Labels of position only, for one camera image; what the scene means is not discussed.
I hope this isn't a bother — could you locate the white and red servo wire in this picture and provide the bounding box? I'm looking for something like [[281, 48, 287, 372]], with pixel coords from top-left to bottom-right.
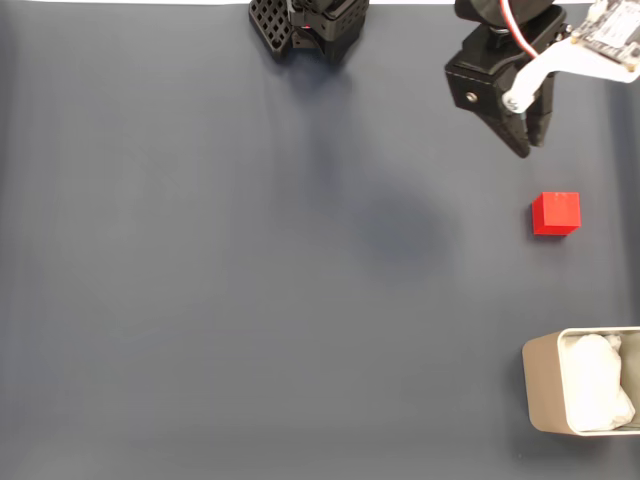
[[498, 0, 540, 60]]

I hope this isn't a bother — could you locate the camera board on white mount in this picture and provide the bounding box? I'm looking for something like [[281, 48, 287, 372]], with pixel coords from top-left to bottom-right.
[[502, 0, 640, 114]]

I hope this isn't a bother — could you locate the white crumpled tissue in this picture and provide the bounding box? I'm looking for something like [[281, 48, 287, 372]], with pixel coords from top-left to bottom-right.
[[562, 333, 637, 432]]

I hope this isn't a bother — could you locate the beige rounded box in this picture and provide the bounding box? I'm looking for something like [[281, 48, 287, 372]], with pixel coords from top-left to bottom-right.
[[521, 325, 640, 437]]

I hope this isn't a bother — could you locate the dark grey table mat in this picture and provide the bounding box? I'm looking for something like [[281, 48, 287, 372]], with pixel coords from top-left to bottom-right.
[[0, 3, 640, 480]]

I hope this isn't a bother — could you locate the red cube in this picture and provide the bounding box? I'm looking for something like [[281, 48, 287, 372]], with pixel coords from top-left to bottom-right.
[[531, 191, 582, 236]]

